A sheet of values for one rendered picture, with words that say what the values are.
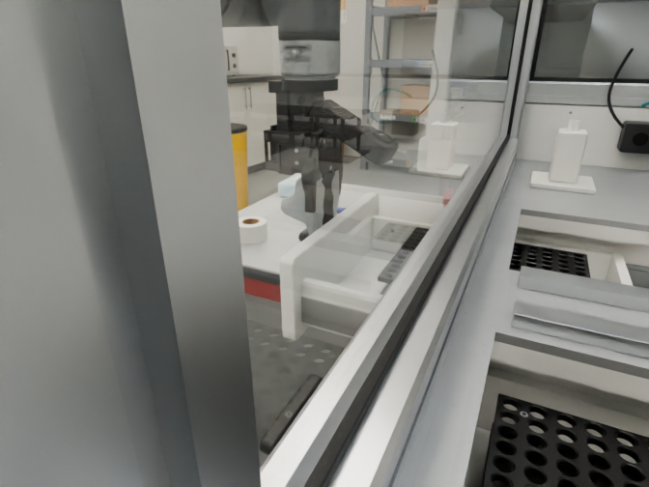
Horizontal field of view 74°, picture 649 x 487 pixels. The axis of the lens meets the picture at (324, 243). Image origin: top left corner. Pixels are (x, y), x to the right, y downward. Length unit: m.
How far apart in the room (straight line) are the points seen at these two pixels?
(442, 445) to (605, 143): 0.77
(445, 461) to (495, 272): 0.23
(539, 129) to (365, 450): 0.82
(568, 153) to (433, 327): 0.54
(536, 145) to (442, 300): 0.69
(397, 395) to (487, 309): 0.18
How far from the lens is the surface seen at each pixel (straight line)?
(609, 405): 0.41
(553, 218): 0.65
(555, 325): 0.36
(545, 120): 0.95
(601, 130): 0.96
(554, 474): 0.33
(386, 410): 0.21
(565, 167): 0.77
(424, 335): 0.26
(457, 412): 0.28
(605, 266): 0.69
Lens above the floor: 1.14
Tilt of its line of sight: 24 degrees down
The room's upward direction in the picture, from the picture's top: straight up
